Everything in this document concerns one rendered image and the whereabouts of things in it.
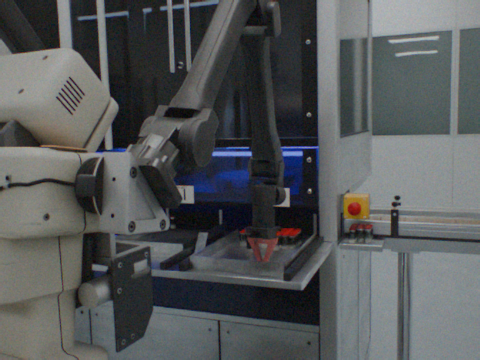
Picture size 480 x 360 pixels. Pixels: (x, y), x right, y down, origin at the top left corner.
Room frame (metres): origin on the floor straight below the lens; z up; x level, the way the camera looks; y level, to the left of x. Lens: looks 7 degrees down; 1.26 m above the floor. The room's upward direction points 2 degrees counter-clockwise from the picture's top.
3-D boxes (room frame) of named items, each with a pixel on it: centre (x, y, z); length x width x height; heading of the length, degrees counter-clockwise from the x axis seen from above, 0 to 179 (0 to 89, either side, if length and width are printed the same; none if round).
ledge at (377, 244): (1.54, -0.39, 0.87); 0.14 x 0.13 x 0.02; 159
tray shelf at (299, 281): (1.48, 0.10, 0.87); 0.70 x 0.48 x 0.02; 69
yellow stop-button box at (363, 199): (1.51, -0.36, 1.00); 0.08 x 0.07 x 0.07; 159
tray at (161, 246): (1.61, 0.24, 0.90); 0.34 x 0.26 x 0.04; 159
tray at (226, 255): (1.38, -0.04, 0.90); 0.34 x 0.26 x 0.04; 158
